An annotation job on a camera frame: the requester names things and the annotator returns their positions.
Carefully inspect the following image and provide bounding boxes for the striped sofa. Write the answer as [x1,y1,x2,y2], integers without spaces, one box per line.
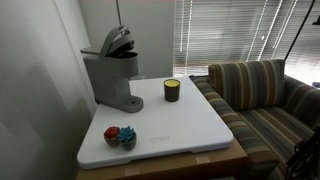
[188,59,320,180]

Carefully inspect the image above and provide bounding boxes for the dark glass yellow candle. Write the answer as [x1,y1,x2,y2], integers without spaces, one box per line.
[163,78,182,103]

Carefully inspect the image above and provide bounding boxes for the red succulent in pot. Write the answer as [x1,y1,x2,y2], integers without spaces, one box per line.
[103,125,121,148]

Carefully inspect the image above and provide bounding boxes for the grey Keurig lid handle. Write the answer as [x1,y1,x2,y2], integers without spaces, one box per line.
[99,24,136,58]

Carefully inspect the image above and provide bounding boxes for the white window blinds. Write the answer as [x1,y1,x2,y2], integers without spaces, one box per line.
[172,0,320,86]

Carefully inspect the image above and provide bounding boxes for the dark metal frame object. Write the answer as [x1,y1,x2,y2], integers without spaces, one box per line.
[284,125,320,180]

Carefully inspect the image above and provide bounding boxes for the striped sofa cushion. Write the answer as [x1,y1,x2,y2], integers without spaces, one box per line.
[207,59,287,112]

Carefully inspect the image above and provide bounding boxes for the grey Keurig coffee machine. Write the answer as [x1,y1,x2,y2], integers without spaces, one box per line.
[79,45,145,114]

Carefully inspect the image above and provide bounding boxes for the white table board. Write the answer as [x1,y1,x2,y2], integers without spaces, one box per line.
[76,76,235,170]

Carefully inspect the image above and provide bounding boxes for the thin grey metal rod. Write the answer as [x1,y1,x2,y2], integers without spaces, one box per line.
[115,0,123,28]

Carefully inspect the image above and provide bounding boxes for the brown cardboard box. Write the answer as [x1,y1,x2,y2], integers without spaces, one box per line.
[75,137,249,180]

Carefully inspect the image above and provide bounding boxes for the thin black slanted pole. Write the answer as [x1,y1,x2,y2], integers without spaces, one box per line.
[283,0,317,62]

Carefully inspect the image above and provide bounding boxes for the blue succulent in pot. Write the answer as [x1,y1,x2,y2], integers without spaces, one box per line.
[117,125,138,151]

